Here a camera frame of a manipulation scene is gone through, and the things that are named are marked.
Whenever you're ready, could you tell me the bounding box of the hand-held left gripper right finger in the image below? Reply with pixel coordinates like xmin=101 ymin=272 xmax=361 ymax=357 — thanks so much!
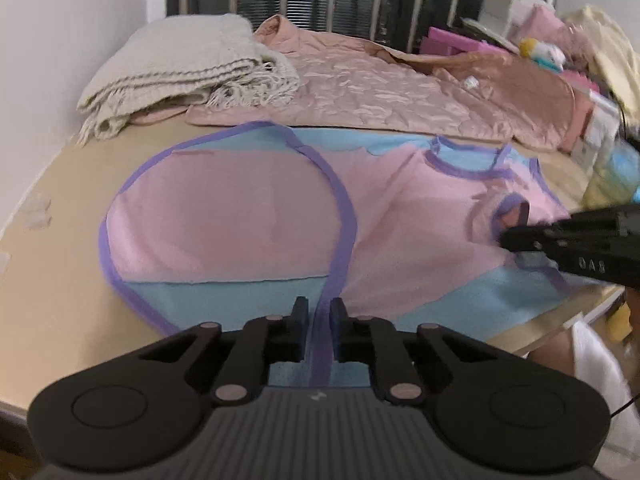
xmin=330 ymin=298 xmax=498 ymax=407

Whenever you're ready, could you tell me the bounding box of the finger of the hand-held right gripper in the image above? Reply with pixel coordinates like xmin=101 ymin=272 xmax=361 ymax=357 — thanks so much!
xmin=500 ymin=222 xmax=563 ymax=258

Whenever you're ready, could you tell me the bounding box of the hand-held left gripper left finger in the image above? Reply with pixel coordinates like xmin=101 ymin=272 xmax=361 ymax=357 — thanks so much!
xmin=139 ymin=297 xmax=309 ymax=407

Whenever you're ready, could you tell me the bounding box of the pink blue purple-trimmed garment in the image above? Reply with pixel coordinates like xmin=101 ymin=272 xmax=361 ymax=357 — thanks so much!
xmin=98 ymin=120 xmax=623 ymax=388

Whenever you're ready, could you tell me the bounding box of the translucent plastic jar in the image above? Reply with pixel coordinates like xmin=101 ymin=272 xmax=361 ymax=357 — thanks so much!
xmin=582 ymin=142 xmax=640 ymax=211

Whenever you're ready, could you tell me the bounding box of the person's leg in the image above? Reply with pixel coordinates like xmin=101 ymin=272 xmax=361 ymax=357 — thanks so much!
xmin=527 ymin=332 xmax=576 ymax=377

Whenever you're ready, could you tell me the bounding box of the person's white clothing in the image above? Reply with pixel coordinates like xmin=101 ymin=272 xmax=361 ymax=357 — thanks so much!
xmin=570 ymin=320 xmax=640 ymax=426

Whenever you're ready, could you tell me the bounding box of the white yellow plush toy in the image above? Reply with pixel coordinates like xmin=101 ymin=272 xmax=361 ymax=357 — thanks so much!
xmin=518 ymin=37 xmax=567 ymax=71

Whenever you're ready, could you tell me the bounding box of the pale yellow cloth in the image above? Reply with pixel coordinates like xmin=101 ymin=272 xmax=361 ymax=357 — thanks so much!
xmin=562 ymin=4 xmax=638 ymax=116

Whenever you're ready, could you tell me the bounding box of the bright pink box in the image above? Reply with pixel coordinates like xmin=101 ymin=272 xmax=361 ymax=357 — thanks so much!
xmin=419 ymin=26 xmax=516 ymax=57

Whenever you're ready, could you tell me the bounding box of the pink pouch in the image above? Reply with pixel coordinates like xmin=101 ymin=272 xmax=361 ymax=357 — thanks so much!
xmin=520 ymin=4 xmax=571 ymax=46

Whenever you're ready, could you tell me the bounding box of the stack of white boxes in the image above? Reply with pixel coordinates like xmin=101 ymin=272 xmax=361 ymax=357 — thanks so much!
xmin=482 ymin=0 xmax=538 ymax=28

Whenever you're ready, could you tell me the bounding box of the cream knitted fringed blanket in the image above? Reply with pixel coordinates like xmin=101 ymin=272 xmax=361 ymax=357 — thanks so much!
xmin=75 ymin=12 xmax=301 ymax=147

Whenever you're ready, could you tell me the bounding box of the thin black cable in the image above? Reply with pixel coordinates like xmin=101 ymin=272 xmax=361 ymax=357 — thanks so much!
xmin=607 ymin=394 xmax=640 ymax=417

